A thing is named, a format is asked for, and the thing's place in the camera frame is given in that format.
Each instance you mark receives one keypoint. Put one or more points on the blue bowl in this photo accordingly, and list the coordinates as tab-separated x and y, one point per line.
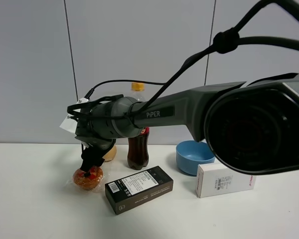
190	154

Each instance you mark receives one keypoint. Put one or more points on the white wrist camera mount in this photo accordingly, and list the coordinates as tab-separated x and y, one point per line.
70	124

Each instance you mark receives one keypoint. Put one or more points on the black rectangular box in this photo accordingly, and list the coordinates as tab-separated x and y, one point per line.
132	191

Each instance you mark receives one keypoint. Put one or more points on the white rectangular box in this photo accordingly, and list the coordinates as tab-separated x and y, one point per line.
217	179

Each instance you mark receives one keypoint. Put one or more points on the cola bottle yellow cap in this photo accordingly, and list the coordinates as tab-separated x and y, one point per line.
138	156

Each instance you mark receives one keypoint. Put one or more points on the round tan bread bun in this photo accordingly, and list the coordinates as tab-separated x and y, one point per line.
110	155

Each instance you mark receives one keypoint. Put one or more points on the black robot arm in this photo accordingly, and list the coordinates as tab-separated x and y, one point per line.
251	128

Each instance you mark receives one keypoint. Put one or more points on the wrapped fruit tart pastry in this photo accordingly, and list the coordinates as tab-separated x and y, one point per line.
92	181

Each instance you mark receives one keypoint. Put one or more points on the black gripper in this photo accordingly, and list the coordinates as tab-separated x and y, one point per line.
85	133

